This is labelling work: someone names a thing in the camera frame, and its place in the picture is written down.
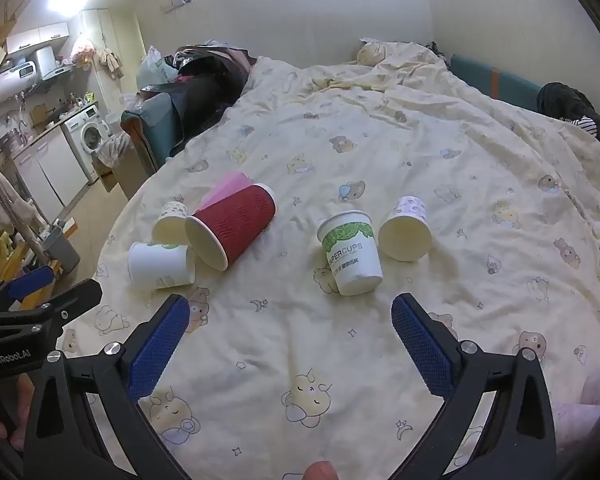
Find white water heater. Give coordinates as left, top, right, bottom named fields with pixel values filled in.
left=0, top=59, right=44, bottom=107

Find small printed paper cup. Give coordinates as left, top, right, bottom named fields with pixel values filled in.
left=151, top=201, right=190, bottom=246

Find red ribbed paper cup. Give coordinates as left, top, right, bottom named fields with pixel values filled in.
left=184, top=183, right=277, bottom=272

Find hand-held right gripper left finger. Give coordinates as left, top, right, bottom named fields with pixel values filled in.
left=22, top=293, right=196, bottom=480

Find person's right hand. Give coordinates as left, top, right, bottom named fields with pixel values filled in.
left=304, top=460, right=339, bottom=480

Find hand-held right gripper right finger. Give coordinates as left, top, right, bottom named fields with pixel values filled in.
left=391, top=293, right=557, bottom=480

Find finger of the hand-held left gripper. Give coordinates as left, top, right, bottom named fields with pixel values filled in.
left=0, top=265, right=57, bottom=313
left=27, top=279, right=104, bottom=346

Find person's left hand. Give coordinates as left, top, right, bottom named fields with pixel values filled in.
left=0, top=377, right=37, bottom=458

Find person's pink clothing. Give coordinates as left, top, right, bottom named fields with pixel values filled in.
left=550, top=359, right=600, bottom=480

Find cardboard box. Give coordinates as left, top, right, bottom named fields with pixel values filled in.
left=91, top=136, right=132, bottom=194

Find grey trash bin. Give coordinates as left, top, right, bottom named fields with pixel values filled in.
left=42, top=224, right=81, bottom=275

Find hanging light clothes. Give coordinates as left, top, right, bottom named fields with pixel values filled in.
left=0, top=154, right=47, bottom=243

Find tall white wardrobe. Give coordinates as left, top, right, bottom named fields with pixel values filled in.
left=80, top=7, right=147, bottom=97

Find dark clothes with striped cloth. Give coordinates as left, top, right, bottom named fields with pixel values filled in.
left=537, top=81, right=600, bottom=155

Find purple printed paper cup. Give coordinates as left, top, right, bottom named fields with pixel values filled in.
left=378, top=195, right=433, bottom=263

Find white washing machine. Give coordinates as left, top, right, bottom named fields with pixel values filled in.
left=61, top=104, right=113, bottom=182

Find white wall cabinets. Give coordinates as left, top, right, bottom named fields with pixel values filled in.
left=5, top=21, right=72, bottom=56

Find white cup with green print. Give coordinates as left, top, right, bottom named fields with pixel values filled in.
left=127, top=241, right=197, bottom=292

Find cream printed blanket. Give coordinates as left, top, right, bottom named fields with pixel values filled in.
left=62, top=39, right=600, bottom=480

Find white kitchen cabinet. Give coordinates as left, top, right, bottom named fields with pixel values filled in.
left=11, top=127, right=90, bottom=222

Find pink paper cup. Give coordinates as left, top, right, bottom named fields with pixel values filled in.
left=196, top=171, right=255, bottom=213

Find blue armchair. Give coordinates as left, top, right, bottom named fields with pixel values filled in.
left=119, top=87, right=193, bottom=172

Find cream pillow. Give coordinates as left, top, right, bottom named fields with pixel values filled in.
left=347, top=37, right=451, bottom=68

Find white plastic bag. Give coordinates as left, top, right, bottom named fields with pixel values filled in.
left=135, top=45, right=180, bottom=89

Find white cup with green label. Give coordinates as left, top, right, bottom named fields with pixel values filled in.
left=316, top=210, right=384, bottom=297

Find teal headboard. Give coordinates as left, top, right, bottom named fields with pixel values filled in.
left=449, top=54, right=544, bottom=112

